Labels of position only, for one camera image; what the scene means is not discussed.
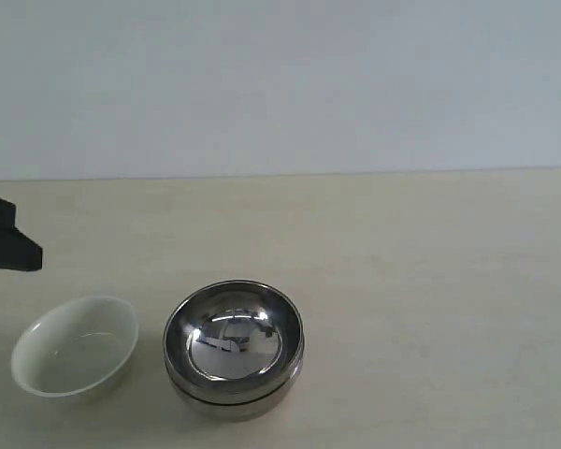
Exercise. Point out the ribbed stainless steel bowl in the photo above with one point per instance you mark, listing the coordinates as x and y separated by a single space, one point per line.
233 331

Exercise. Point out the white ceramic bowl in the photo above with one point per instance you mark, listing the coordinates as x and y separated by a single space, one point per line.
78 351

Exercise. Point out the smooth stainless steel bowl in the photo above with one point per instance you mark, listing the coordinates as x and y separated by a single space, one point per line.
245 405

